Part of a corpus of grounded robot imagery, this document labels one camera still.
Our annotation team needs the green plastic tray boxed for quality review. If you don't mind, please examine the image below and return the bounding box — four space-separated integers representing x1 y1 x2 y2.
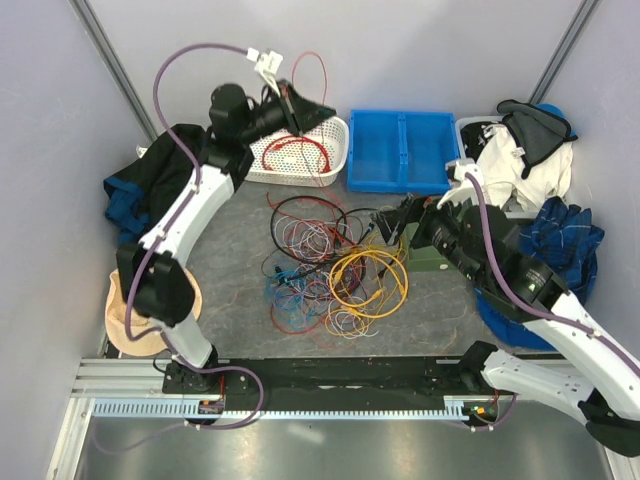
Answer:
403 223 453 273

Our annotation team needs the black and blue jacket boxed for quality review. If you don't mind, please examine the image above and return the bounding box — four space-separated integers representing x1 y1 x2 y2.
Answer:
103 124 210 245

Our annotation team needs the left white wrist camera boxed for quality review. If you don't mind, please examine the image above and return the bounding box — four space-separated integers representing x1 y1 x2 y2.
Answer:
246 47 284 97

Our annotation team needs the grey black-trimmed cloth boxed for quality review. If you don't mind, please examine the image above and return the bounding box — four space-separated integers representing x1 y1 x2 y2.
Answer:
496 99 574 180

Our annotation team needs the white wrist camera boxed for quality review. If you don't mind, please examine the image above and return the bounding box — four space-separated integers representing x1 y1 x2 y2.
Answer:
436 158 484 210
246 47 284 97

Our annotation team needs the white perforated plastic basket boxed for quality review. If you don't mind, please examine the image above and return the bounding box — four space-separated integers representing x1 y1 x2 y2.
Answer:
246 117 349 188

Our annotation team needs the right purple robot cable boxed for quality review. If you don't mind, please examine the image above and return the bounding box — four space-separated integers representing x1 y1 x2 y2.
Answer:
467 172 640 432

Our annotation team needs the beige bucket hat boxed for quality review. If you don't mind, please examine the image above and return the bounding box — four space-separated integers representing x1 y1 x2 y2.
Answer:
104 269 203 357

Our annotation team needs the grey plastic tub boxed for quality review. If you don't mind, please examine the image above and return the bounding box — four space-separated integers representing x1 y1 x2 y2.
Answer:
455 116 541 219

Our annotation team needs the black thick cable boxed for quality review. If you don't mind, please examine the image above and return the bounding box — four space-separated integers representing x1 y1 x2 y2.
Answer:
272 194 404 261

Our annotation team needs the thin blue wire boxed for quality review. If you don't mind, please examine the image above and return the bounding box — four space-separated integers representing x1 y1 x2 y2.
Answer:
262 249 331 321

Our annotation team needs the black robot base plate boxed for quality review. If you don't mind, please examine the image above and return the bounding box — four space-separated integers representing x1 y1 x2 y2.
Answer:
162 355 501 414

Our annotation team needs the blue cap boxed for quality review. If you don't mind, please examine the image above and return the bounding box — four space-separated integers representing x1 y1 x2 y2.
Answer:
536 103 579 141

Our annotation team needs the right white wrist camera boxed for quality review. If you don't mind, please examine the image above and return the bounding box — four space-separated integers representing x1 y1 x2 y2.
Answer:
436 158 484 210

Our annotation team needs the slotted cable duct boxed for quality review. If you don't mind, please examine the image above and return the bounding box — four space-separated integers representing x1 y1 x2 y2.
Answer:
93 390 473 421

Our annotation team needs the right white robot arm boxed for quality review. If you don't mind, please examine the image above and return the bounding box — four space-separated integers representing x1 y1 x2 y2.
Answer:
371 196 639 458

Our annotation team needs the yellow ethernet cable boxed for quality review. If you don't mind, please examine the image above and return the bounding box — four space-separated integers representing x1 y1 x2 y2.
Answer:
329 228 410 321

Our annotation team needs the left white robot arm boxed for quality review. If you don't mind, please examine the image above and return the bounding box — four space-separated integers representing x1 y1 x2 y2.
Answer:
116 80 336 393

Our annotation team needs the blue plaid shirt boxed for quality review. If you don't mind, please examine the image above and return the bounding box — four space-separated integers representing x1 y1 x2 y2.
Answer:
476 197 605 352

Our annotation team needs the blue divided plastic bin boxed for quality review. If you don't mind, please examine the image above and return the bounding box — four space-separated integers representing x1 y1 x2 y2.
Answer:
347 110 459 195

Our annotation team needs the white garment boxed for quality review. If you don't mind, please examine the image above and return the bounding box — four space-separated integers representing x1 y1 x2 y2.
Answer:
477 123 573 213

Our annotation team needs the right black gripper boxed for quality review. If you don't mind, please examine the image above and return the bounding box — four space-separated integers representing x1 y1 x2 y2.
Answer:
371 187 485 283

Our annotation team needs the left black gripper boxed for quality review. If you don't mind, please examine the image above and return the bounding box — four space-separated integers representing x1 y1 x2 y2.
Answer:
239 79 335 146

